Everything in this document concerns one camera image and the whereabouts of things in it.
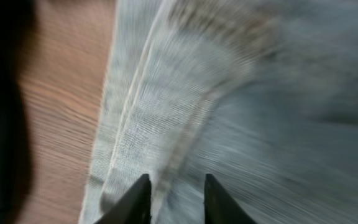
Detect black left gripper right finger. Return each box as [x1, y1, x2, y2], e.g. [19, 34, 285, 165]
[204, 174, 257, 224]

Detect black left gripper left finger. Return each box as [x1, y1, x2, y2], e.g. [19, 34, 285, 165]
[95, 174, 152, 224]

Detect black garment under pile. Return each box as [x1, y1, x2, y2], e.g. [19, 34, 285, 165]
[0, 0, 35, 223]

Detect light blue denim shorts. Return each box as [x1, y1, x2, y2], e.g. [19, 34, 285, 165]
[79, 0, 358, 223]

